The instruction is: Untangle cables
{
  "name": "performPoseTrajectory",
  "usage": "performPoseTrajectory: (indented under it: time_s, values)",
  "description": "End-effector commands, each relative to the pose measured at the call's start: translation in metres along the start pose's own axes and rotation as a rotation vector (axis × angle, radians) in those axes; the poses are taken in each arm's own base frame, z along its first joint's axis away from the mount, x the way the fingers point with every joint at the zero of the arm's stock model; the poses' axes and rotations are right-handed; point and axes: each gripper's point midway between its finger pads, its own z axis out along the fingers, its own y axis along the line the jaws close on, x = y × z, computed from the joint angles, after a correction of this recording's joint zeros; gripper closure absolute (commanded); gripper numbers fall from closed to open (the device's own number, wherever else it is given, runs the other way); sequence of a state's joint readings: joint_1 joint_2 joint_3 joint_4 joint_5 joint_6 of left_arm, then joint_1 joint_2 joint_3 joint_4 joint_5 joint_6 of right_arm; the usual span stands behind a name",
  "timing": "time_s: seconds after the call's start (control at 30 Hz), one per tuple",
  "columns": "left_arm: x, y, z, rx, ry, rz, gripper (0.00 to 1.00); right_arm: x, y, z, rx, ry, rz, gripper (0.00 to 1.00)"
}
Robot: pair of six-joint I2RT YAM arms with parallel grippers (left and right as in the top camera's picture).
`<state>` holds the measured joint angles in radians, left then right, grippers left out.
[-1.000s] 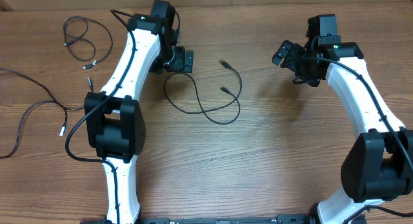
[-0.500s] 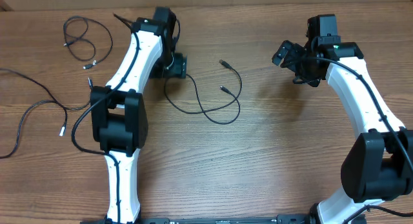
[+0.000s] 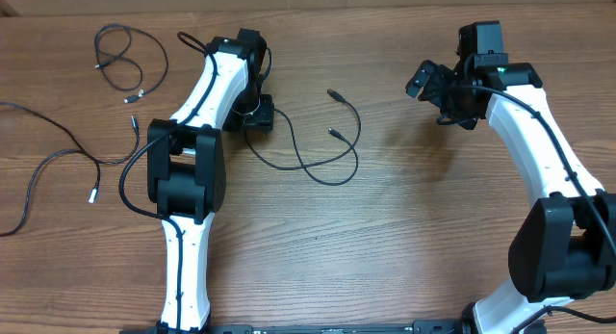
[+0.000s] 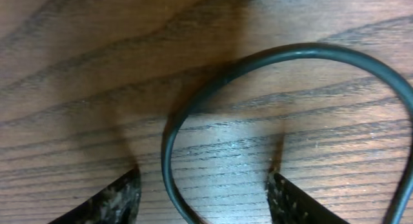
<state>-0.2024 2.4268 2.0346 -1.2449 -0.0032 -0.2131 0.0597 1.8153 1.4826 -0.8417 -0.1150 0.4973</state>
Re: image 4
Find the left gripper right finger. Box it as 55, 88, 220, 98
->
267, 171, 348, 224

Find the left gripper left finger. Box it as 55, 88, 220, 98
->
50, 167, 141, 224

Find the black cable bundle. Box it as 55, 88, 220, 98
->
160, 42, 413, 224

